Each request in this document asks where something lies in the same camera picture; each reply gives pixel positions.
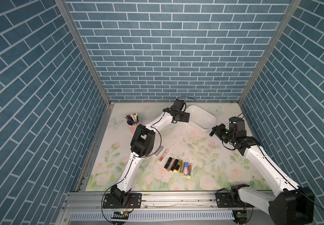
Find white plastic storage box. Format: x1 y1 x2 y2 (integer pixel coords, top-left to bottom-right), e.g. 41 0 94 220
185 105 217 131

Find pink nude lipstick tube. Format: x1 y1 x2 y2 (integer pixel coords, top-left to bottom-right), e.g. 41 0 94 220
159 149 169 162

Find silver lipstick tube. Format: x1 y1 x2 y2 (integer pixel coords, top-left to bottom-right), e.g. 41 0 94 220
154 145 164 156

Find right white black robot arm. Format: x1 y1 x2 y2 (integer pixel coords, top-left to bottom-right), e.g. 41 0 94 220
209 117 315 225

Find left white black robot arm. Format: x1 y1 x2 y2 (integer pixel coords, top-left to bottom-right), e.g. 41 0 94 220
107 98 190 207

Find blue pink lipstick tube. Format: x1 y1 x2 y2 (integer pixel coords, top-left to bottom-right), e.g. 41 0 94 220
183 162 189 176

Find black gold lipstick tube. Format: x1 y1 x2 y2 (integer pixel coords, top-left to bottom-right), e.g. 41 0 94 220
173 159 183 172

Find brown beige lipstick tube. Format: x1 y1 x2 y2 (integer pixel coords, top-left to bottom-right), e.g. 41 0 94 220
167 158 178 171

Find pens in bucket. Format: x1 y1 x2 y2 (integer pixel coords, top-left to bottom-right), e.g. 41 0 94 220
124 113 140 126

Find pink pen holder bucket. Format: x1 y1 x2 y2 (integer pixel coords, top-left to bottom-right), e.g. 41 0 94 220
127 120 138 134

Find right green circuit board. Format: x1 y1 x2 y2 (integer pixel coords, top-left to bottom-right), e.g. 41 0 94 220
234 211 248 225

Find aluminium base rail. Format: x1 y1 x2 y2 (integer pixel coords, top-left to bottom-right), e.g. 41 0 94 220
62 188 275 212

